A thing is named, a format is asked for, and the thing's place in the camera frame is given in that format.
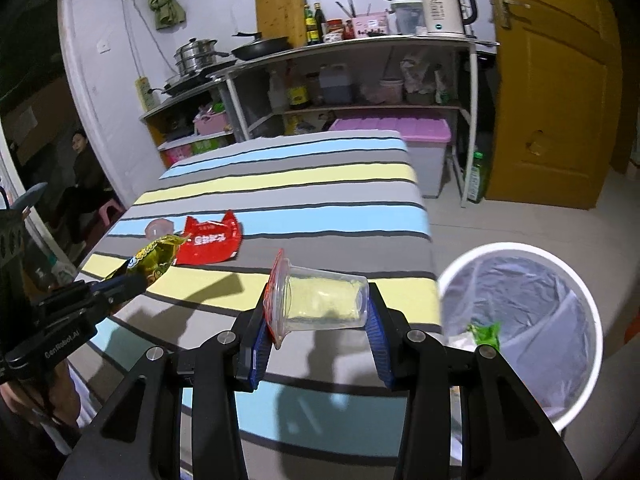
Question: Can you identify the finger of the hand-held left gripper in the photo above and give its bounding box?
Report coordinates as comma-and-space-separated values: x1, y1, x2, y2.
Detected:
102, 275, 151, 317
82, 275, 132, 299

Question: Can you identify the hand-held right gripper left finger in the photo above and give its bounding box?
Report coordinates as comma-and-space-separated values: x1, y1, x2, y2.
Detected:
70, 305, 273, 480

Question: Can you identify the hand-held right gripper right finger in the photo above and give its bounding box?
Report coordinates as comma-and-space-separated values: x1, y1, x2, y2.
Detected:
365, 285, 586, 480

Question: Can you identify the gold snack wrapper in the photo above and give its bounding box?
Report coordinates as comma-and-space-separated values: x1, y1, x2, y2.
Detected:
102, 234, 188, 286

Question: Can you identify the clear plastic cup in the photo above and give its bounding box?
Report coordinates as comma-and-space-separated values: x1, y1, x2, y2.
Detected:
267, 249, 371, 350

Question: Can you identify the green snack packet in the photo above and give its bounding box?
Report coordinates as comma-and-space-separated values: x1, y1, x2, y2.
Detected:
467, 322, 502, 351

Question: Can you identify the white trash bin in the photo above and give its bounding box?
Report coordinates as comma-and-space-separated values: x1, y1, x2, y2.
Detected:
437, 242, 603, 433

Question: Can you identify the pink plastic stool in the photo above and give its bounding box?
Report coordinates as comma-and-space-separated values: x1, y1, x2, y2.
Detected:
95, 199, 126, 226

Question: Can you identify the red snack packet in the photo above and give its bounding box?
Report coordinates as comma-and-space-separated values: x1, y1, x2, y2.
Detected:
175, 210, 243, 266

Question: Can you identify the white shelf cabinet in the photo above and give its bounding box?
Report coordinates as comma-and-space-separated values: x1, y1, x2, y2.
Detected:
140, 85, 236, 168

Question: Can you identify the pink plastic basket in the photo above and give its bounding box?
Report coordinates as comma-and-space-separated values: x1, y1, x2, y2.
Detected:
194, 112, 232, 136

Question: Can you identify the green plastic bottle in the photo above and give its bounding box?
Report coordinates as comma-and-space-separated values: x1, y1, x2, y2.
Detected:
467, 151, 491, 203

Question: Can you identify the yellow power strip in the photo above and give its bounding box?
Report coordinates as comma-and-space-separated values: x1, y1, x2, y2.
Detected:
135, 77, 153, 112

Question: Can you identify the pink lid storage box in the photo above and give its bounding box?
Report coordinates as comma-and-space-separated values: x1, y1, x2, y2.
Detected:
327, 116, 452, 198

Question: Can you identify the black induction cooker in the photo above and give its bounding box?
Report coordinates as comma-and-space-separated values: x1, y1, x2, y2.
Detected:
162, 72, 221, 97

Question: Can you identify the steel steamer pot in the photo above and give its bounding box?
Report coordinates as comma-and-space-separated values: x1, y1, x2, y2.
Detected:
174, 37, 231, 77

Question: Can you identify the pink plastic bucket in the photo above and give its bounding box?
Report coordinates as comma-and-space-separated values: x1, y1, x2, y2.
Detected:
377, 78, 405, 106

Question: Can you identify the grey plastic jug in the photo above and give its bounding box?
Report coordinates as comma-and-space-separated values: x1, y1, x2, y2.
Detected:
319, 63, 353, 106

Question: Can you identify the yellow label bottle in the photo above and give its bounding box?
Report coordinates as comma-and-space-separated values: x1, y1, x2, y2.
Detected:
286, 72, 311, 110

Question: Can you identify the black frying pan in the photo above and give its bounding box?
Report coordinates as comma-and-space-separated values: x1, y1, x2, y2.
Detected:
231, 31, 292, 61

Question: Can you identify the metal kitchen shelf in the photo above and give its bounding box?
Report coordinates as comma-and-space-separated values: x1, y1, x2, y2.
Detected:
207, 35, 501, 208

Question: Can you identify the yellow wooden door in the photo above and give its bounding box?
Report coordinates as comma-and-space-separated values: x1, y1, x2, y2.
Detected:
482, 0, 623, 211

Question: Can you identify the pink chopstick holder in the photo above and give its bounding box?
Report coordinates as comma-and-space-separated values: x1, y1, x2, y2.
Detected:
350, 2, 391, 38

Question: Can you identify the wooden cutting board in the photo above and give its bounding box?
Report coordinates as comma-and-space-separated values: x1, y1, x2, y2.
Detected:
255, 0, 307, 50

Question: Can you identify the green oil bottle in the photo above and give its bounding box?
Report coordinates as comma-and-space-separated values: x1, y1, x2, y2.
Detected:
305, 4, 321, 45

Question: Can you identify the clear plastic container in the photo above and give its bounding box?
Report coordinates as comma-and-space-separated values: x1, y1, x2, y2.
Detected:
390, 0, 426, 36

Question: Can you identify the white electric kettle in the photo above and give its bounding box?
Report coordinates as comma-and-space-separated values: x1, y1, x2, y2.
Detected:
419, 0, 479, 37

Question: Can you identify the metal door handle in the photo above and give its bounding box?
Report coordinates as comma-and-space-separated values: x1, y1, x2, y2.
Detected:
491, 0, 531, 28

